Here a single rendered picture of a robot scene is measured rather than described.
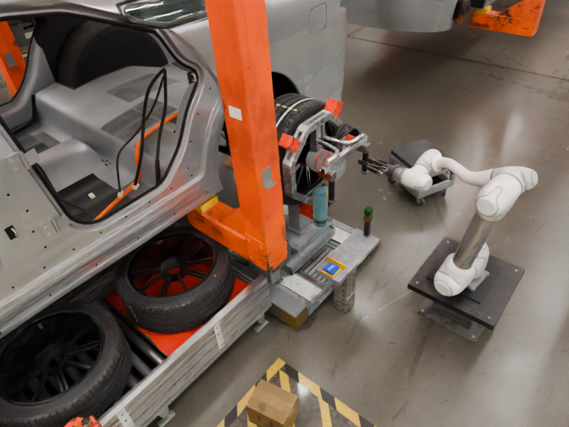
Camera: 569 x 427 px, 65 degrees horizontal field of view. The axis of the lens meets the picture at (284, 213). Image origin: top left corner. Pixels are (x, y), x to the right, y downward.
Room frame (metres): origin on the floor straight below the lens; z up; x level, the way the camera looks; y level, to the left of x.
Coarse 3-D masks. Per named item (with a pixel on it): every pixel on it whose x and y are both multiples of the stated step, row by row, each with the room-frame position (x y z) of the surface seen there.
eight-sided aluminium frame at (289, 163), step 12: (312, 120) 2.25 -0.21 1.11; (324, 120) 2.26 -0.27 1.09; (336, 120) 2.35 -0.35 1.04; (300, 132) 2.16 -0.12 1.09; (300, 144) 2.10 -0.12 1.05; (336, 144) 2.43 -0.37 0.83; (288, 156) 2.09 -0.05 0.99; (288, 168) 2.05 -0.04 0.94; (288, 180) 2.09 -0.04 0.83; (324, 180) 2.33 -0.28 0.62; (288, 192) 2.05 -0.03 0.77
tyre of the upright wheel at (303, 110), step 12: (288, 96) 2.45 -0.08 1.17; (300, 96) 2.47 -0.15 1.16; (276, 108) 2.32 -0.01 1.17; (288, 108) 2.30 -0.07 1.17; (300, 108) 2.27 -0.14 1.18; (312, 108) 2.32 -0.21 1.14; (276, 120) 2.24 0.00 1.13; (288, 120) 2.20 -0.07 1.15; (300, 120) 2.24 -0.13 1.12; (288, 132) 2.16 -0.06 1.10; (288, 204) 2.13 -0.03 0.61
